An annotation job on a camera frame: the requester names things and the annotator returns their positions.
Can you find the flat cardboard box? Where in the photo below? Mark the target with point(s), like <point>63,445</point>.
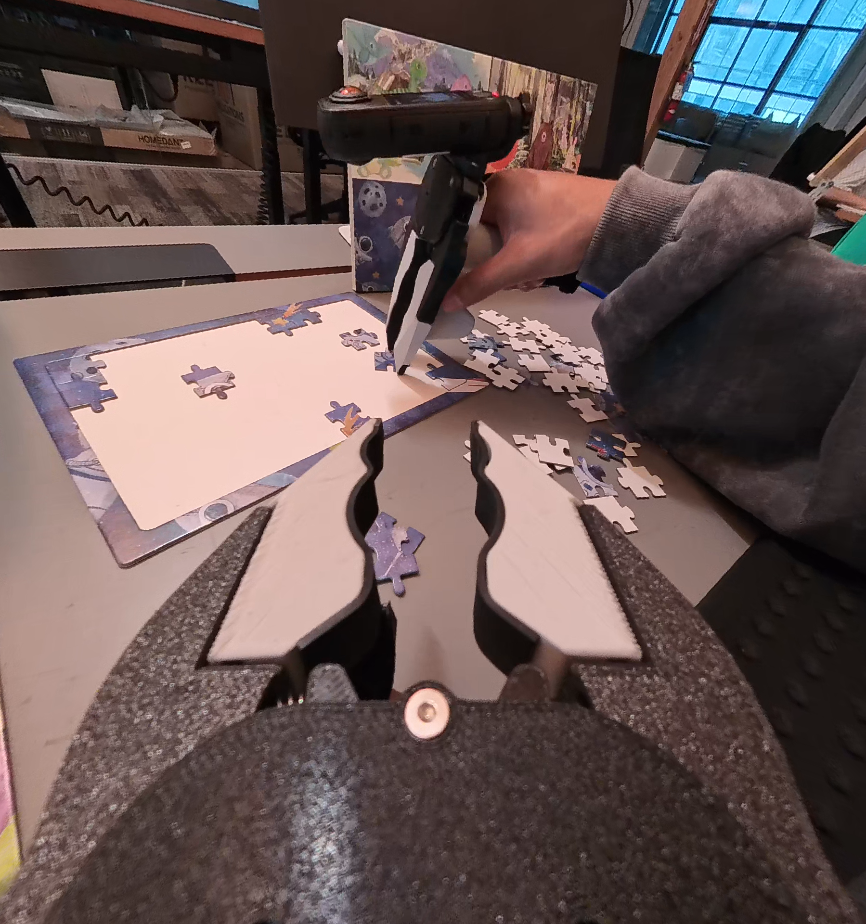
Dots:
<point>151,141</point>

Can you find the person's right forearm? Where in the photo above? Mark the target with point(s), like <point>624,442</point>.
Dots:
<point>729,361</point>

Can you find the dark perforated panel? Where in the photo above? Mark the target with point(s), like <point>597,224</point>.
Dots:
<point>823,686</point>

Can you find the dark grey desk flap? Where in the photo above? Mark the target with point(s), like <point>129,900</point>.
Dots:
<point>79,263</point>

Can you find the blue white puzzle piece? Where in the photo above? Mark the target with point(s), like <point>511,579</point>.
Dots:
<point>451,374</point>

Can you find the plain blue puzzle piece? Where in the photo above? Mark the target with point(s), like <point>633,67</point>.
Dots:
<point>93,397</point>

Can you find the blue star puzzle piece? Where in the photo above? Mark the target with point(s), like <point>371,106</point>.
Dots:
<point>277,325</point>

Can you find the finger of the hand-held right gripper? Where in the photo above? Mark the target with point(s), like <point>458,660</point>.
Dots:
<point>406,289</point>
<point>427,317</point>

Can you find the purple grey puzzle piece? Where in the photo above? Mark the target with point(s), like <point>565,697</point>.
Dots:
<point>209,379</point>

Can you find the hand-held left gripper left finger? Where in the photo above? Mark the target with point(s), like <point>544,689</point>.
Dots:
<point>295,577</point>

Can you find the grey desk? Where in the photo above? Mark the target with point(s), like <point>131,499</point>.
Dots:
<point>79,613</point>

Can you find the illustrated puzzle box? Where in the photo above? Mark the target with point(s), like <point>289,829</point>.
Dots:
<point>375,216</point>

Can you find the person's right hand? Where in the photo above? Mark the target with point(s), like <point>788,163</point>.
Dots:
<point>541,224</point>

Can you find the black metal shelving rack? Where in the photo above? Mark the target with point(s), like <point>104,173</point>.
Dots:
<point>115,50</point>

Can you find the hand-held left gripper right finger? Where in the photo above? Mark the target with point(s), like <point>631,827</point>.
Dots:
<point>555,577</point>

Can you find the blue framed puzzle board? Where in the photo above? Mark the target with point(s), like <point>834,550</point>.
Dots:
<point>223,433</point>

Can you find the large window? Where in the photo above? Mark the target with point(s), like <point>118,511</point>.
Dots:
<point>765,50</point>

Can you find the brown cardboard box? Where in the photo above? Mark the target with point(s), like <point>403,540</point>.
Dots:
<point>230,115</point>

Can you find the pile of jigsaw puzzle pieces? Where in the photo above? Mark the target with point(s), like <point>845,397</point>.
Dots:
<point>555,361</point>

